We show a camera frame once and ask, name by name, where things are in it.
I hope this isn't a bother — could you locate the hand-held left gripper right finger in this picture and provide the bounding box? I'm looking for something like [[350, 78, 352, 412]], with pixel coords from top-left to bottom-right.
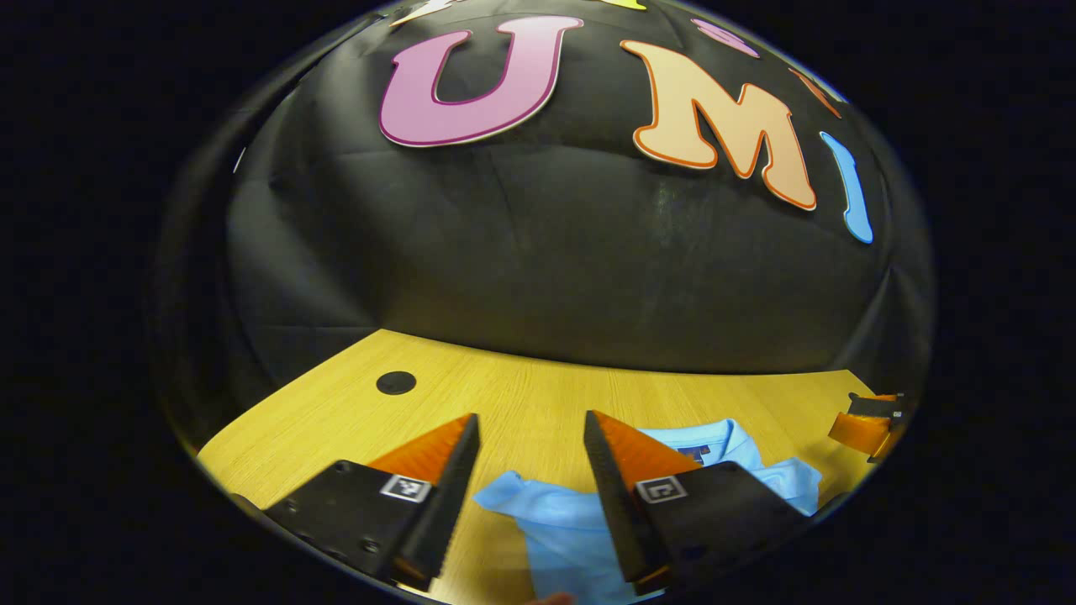
[[583, 410, 812, 597]]

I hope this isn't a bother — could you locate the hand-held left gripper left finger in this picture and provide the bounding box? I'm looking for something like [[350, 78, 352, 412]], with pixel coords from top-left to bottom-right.
[[261, 413, 482, 593]]

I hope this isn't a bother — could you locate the light blue polo T-shirt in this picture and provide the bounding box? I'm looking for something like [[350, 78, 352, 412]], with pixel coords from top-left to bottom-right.
[[473, 418, 823, 605]]

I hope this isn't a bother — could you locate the black backdrop cloth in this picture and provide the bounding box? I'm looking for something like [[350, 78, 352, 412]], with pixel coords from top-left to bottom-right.
[[147, 0, 936, 446]]

